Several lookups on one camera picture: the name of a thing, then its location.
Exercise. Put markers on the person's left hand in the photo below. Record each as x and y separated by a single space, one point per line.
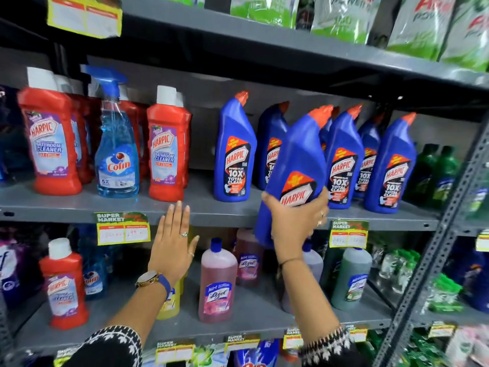
172 248

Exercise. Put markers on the person's right hand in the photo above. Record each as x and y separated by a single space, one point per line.
296 225

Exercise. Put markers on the lavender Lizol bottle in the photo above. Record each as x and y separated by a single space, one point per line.
313 263

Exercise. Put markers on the yellow Lizol bottles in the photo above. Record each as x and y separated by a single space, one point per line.
170 306

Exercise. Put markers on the blue Harpic bottle shelf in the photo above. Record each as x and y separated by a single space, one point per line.
298 156

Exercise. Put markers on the red Harpic bottle shelf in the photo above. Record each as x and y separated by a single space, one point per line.
63 267

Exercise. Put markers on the row of blue bottles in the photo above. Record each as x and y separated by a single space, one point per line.
233 126

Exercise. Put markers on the row of red bottles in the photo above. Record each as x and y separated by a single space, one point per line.
49 99

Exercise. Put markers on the person's left forearm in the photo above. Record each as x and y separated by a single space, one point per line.
141 309

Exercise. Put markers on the person's right forearm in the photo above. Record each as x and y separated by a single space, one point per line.
305 294

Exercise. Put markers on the yellow green price tag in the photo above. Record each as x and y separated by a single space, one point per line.
84 15
358 335
122 231
242 344
483 242
175 354
441 330
65 357
293 341
348 236

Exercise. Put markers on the clear green refill pouch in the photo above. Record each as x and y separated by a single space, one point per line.
443 294
397 271

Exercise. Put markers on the small white green pouch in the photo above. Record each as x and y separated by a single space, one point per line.
208 357

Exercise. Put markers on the blue red detergent packet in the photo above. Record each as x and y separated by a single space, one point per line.
256 357

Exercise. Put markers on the row of purple detergent packets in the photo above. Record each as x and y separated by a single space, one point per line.
9 267

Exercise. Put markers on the pile of green packets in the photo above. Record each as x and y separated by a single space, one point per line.
420 351

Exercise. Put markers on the dark blue detergent pouch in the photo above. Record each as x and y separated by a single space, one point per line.
473 275

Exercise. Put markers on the pink detergent packet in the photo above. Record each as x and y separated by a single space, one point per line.
470 347

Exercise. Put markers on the row of white green pouches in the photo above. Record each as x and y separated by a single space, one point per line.
416 30

